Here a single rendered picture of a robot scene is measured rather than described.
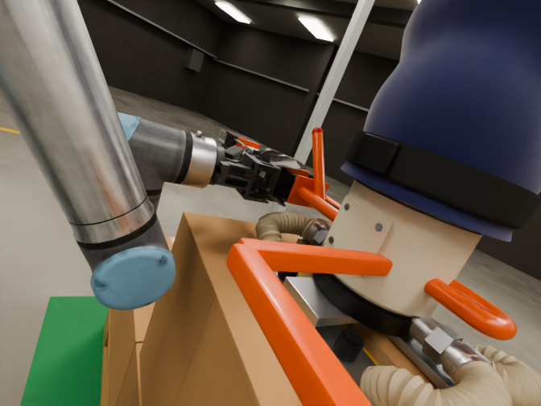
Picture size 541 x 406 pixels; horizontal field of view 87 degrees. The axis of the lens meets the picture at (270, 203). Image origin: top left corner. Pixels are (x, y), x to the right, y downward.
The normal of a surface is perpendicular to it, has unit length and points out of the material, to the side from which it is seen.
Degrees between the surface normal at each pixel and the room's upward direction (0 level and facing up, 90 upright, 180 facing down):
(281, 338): 90
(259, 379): 1
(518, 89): 78
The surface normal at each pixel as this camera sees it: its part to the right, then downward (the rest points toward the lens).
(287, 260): 0.44, 0.41
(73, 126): 0.63, 0.32
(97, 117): 0.89, 0.14
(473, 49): -0.54, -0.27
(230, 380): -0.83, -0.18
